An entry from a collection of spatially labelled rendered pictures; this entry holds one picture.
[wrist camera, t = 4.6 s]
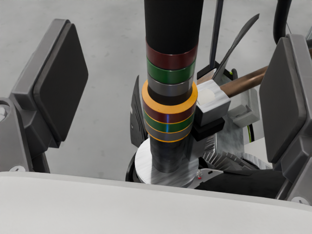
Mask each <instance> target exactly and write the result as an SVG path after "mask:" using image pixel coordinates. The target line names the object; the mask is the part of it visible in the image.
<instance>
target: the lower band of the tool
mask: <svg viewBox="0 0 312 234"><path fill-rule="evenodd" d="M147 86H148V80H146V81H145V83H144V84H143V88H142V96H143V99H144V101H145V103H146V104H147V105H148V106H149V107H150V108H152V109H153V110H155V111H158V112H160V113H165V114H175V113H180V112H183V111H185V110H187V109H189V108H190V107H191V106H192V105H193V104H194V103H195V101H196V99H197V95H198V90H197V86H196V84H195V83H194V81H193V84H192V87H193V91H192V94H191V96H190V98H189V99H188V100H187V101H185V102H184V103H182V104H179V105H174V106H167V105H162V104H159V103H157V102H155V101H154V100H153V99H152V98H151V97H150V96H149V94H148V91H147ZM150 118H151V117H150ZM152 119H153V118H152ZM153 120H154V119H153ZM185 120H186V119H185ZM185 120H183V121H185ZM155 121H157V120H155ZM183 121H181V122H183ZM157 122H159V121H157ZM160 123H162V122H160ZM177 123H180V122H177ZM177 123H176V124H177ZM163 124H175V123H163ZM148 125H149V124H148ZM149 126H150V125H149ZM150 127H151V126H150ZM153 129H154V128H153ZM183 130H184V129H183ZM157 131H158V130H157ZM181 131H182V130H181ZM147 132H148V131H147ZM159 132H161V131H159ZM178 132H180V131H178ZM162 133H167V132H162ZM171 133H174V132H171ZM175 133H177V132H175ZM149 134H150V133H149ZM150 135H151V134H150ZM187 135H188V134H187ZM187 135H186V136H187ZM151 136H152V135H151ZM186 136H185V137H186ZM152 137H153V136H152ZM185 137H183V138H185ZM153 138H155V137H153ZM183 138H181V139H179V140H182V139H183ZM155 139H156V140H158V141H162V142H168V143H170V142H176V141H179V140H175V141H163V140H159V139H157V138H155Z"/></svg>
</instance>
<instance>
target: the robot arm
mask: <svg viewBox="0 0 312 234"><path fill-rule="evenodd" d="M88 76H89V73H88V69H87V65H86V62H85V58H84V55H83V51H82V47H81V44H80V41H79V37H78V33H77V30H76V27H75V25H74V24H73V23H71V22H70V20H68V19H53V20H52V22H51V24H50V26H49V27H48V29H47V31H46V33H45V34H44V36H43V38H42V40H41V42H40V43H39V45H38V47H37V49H36V50H35V51H34V52H33V53H32V55H31V56H30V58H29V60H28V62H27V64H26V65H25V67H24V69H23V70H22V72H21V74H20V76H19V77H18V79H17V81H16V83H15V84H14V86H13V88H12V89H11V91H10V93H9V95H8V96H7V98H6V97H0V234H312V59H311V56H310V53H309V49H308V46H307V43H306V39H305V37H304V35H303V34H287V35H286V36H285V37H281V38H280V39H279V41H278V43H277V46H276V48H275V51H274V53H273V56H272V58H271V60H270V63H269V65H268V68H267V70H266V73H265V75H264V77H263V80H262V82H261V84H260V89H259V97H260V107H261V114H262V122H263V130H264V137H265V145H266V155H267V160H268V162H269V163H272V167H273V171H279V172H282V174H283V176H284V177H285V178H286V180H285V182H284V184H283V185H282V187H281V189H280V190H279V192H278V194H277V195H276V197H275V199H270V198H264V197H256V196H248V195H237V194H229V193H221V192H214V191H205V190H197V189H189V188H178V187H170V186H162V185H153V184H145V183H136V182H124V181H115V180H106V179H98V178H89V177H80V176H72V175H59V174H51V173H50V170H49V166H48V162H47V159H46V155H45V152H46V151H47V150H48V148H57V149H59V147H60V144H61V142H64V141H65V140H66V138H67V135H68V132H69V129H70V127H71V124H72V121H73V119H74V116H75V113H76V111H77V108H78V105H79V102H80V99H81V97H82V94H83V92H84V89H85V86H86V83H87V80H88Z"/></svg>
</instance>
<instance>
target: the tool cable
mask: <svg viewBox="0 0 312 234"><path fill-rule="evenodd" d="M291 2H292V0H278V3H277V6H276V11H275V16H274V22H273V38H274V41H275V43H276V45H277V43H278V41H279V39H280V38H281V37H285V36H286V22H287V17H288V13H289V9H290V5H291ZM306 43H307V46H308V49H312V39H308V40H306Z"/></svg>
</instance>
